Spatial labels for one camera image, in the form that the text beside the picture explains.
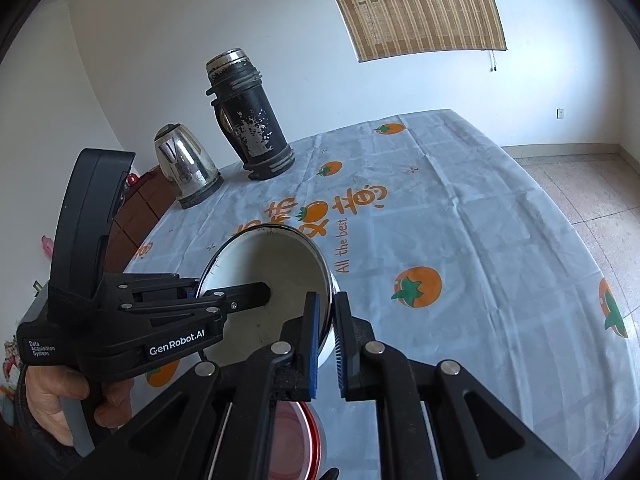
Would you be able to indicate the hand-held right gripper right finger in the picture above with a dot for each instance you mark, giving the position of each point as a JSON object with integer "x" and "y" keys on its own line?
{"x": 341, "y": 345}

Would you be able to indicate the brown wooden sideboard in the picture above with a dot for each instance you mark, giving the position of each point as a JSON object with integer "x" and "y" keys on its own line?
{"x": 135, "y": 220}

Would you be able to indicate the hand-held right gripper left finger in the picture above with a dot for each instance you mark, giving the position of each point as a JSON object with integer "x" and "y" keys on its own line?
{"x": 312, "y": 345}

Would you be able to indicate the bamboo window blind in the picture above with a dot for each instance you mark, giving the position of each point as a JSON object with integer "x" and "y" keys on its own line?
{"x": 415, "y": 5}

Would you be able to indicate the person's left hand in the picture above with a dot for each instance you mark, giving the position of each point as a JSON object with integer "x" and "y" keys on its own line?
{"x": 50, "y": 395}

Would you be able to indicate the white enamel bowl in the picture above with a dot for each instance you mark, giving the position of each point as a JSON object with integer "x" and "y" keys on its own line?
{"x": 260, "y": 265}

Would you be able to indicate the pink thermos jug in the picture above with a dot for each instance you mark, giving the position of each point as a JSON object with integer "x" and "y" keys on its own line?
{"x": 48, "y": 246}

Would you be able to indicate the red plastic bowl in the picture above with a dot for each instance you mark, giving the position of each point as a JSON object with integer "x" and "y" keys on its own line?
{"x": 295, "y": 440}

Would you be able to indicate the worn black thermos flask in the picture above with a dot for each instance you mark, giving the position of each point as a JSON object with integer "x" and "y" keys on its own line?
{"x": 255, "y": 125}

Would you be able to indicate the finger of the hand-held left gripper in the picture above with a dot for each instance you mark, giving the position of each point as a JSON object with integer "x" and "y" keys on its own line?
{"x": 245, "y": 296}
{"x": 160, "y": 282}

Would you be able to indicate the stainless steel electric kettle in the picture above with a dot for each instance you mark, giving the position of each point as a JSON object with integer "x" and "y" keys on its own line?
{"x": 185, "y": 165}

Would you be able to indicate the small red object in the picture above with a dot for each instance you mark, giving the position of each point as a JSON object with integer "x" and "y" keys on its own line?
{"x": 133, "y": 179}

